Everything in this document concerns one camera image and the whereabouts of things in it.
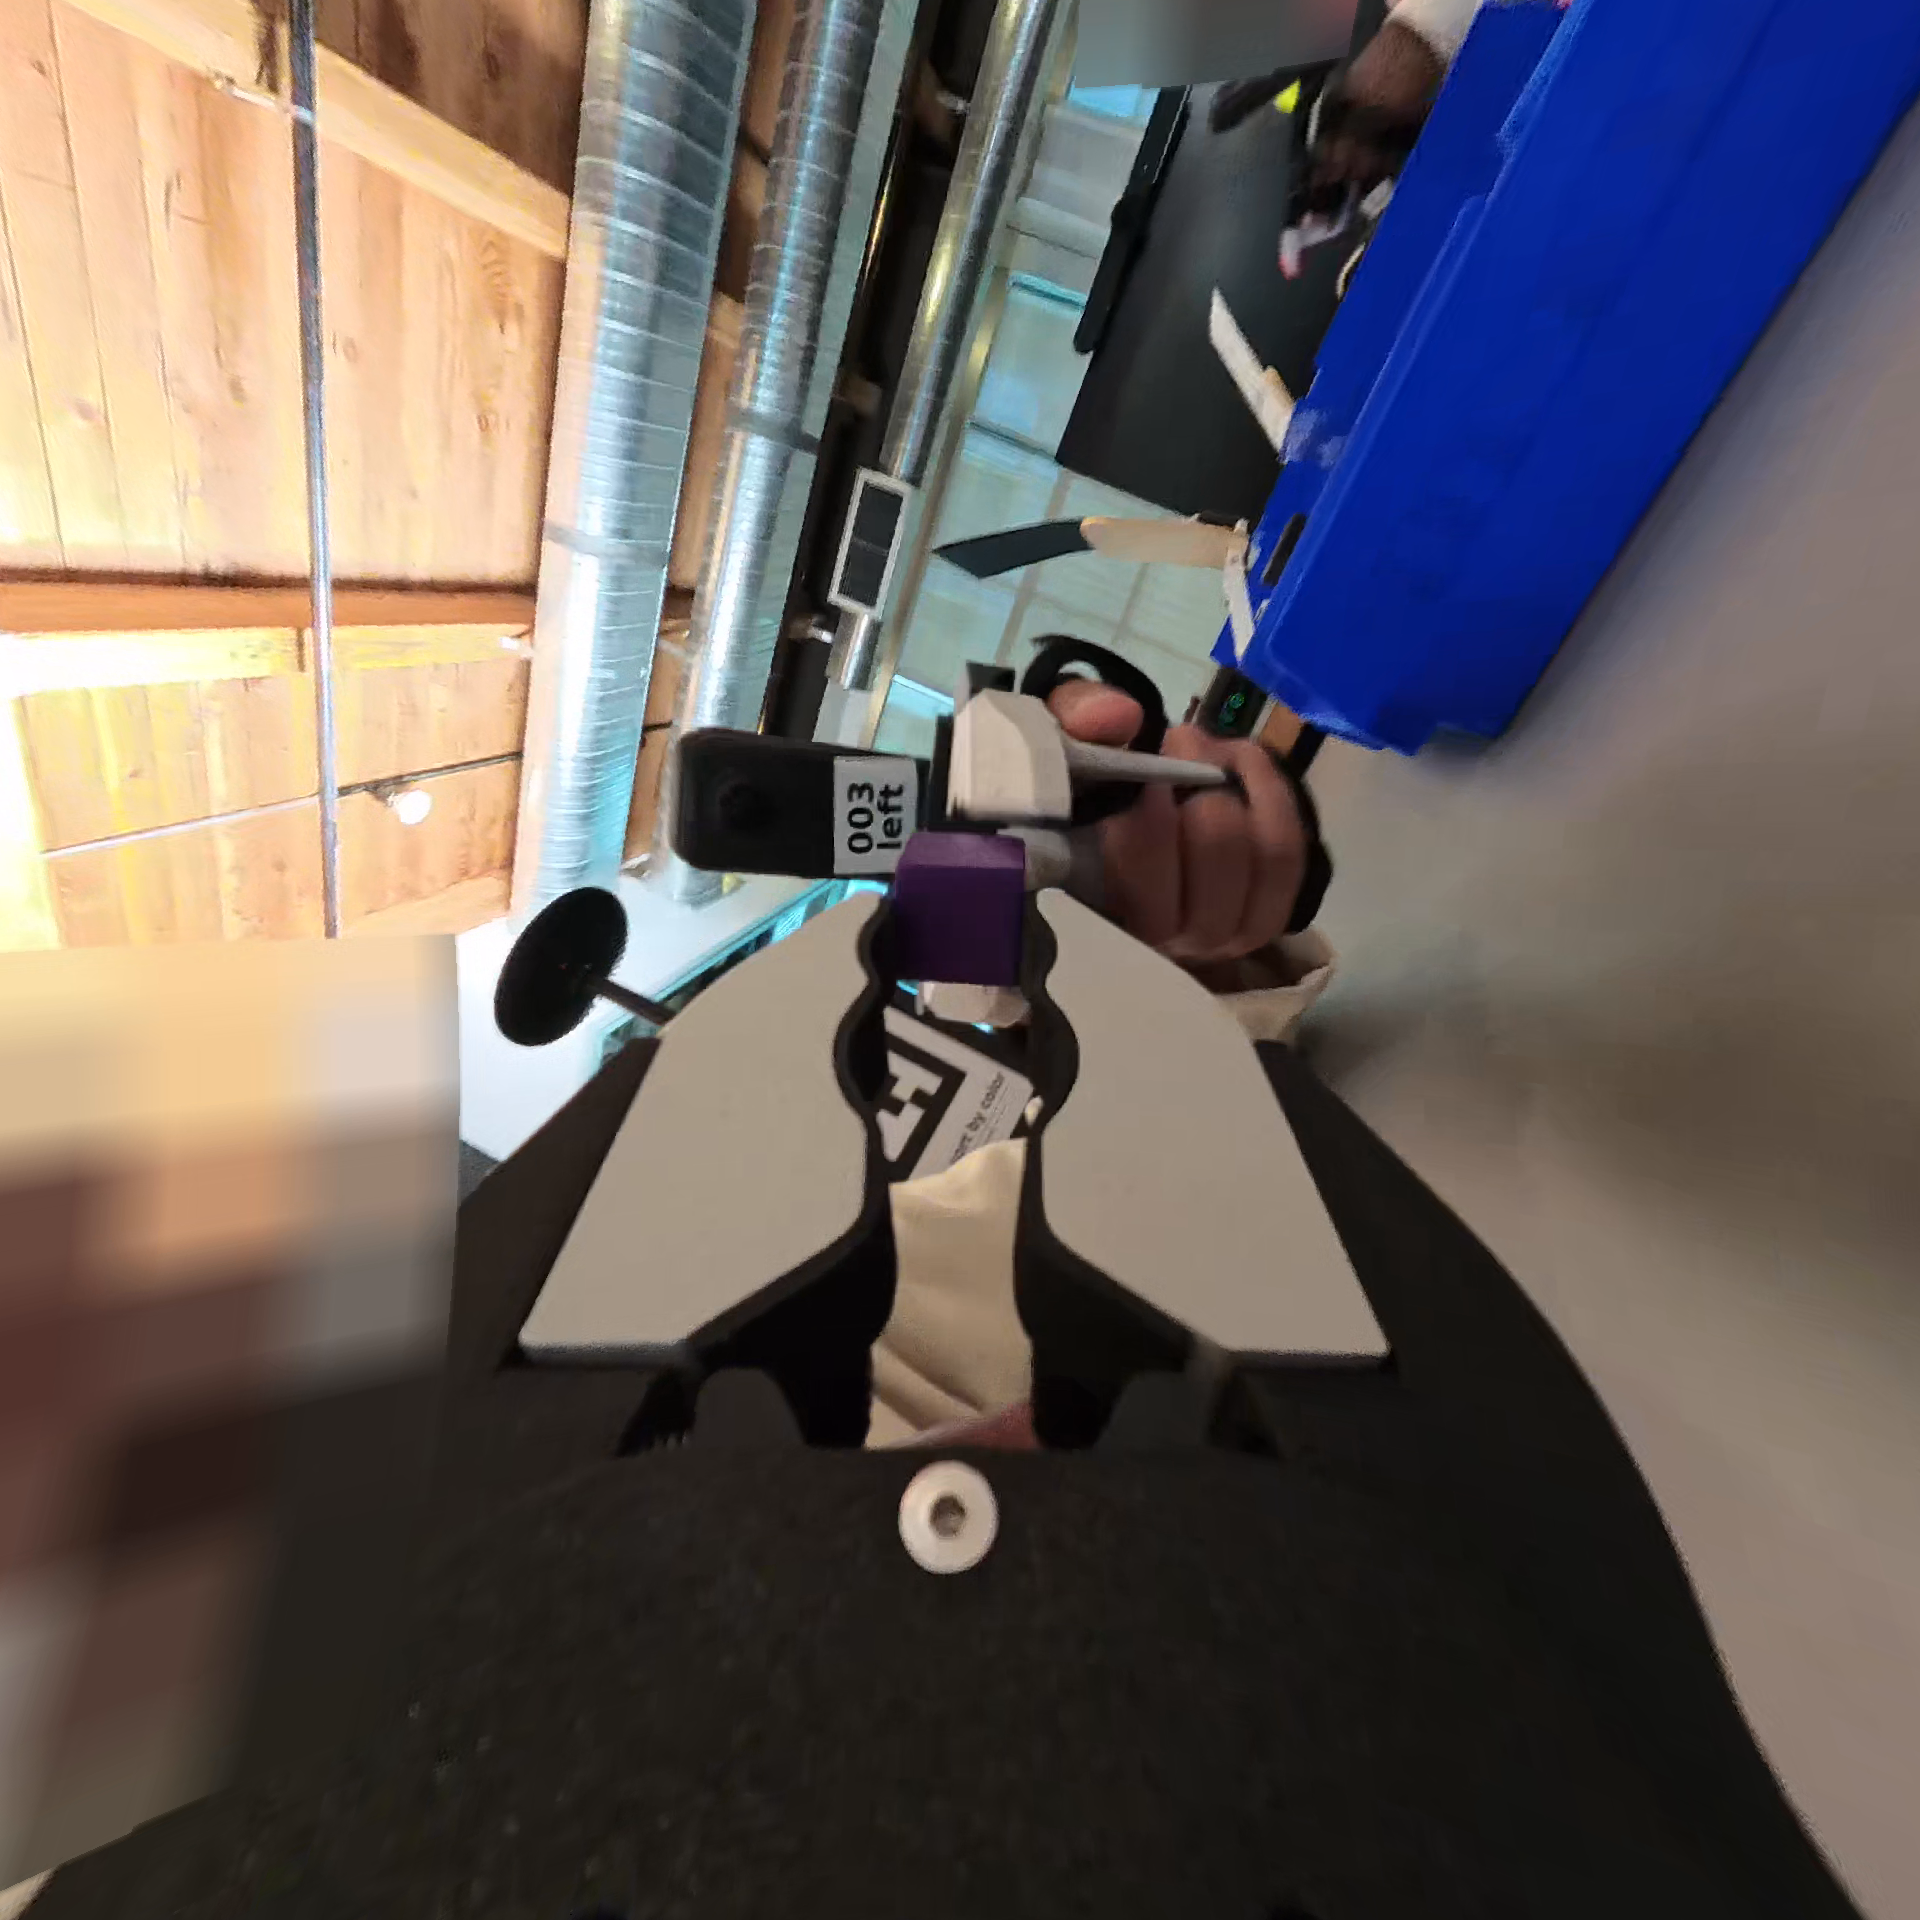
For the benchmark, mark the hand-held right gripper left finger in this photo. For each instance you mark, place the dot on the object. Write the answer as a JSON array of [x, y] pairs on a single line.
[[720, 1201]]

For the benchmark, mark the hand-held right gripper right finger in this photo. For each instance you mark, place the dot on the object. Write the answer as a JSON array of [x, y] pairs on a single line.
[[1200, 1201]]

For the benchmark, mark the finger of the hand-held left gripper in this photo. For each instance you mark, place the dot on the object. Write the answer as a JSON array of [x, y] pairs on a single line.
[[1003, 757], [975, 1001]]

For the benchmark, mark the purple wooden cube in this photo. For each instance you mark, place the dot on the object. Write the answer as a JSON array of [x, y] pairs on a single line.
[[960, 907]]

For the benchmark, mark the blue plastic bin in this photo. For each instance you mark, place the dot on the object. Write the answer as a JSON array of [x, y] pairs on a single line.
[[1576, 451]]

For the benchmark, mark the person's left forearm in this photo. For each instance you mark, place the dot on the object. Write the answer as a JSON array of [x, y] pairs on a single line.
[[1289, 983]]

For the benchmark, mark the person's left hand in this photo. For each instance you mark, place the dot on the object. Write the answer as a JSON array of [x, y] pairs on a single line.
[[1230, 856]]

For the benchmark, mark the printed tag card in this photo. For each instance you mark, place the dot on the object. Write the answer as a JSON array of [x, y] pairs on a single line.
[[938, 1102]]

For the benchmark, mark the black device with green light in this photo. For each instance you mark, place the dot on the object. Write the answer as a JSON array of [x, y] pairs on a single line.
[[1230, 710]]

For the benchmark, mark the black disc on rod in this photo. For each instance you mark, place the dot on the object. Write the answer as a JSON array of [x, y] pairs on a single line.
[[562, 968]]

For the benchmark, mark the hanging ceiling sign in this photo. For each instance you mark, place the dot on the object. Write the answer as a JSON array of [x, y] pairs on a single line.
[[870, 539]]

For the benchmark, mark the large black screen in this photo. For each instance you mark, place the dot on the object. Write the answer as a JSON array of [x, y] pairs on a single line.
[[1184, 375]]

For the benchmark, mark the steel ceiling pipe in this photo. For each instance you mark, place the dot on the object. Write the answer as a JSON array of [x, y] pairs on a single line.
[[960, 299]]

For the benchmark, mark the silver ventilation duct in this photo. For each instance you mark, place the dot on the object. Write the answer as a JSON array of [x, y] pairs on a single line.
[[630, 451], [779, 375]]

